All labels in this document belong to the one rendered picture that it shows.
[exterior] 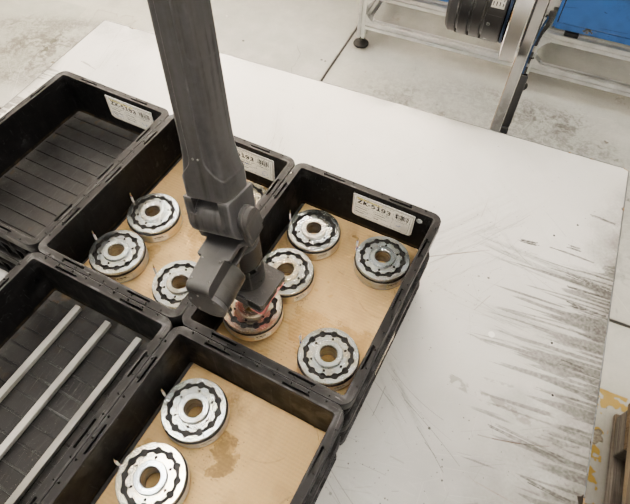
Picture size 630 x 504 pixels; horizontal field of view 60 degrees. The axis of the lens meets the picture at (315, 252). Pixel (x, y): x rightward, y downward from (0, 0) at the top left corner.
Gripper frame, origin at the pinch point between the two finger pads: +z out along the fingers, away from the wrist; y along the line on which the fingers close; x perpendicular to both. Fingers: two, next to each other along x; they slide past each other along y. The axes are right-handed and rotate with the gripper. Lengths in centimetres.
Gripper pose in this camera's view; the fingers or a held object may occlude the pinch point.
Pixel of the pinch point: (252, 301)
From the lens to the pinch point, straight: 90.9
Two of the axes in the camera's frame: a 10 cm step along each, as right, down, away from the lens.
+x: 5.1, -7.3, 4.5
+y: 8.6, 4.4, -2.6
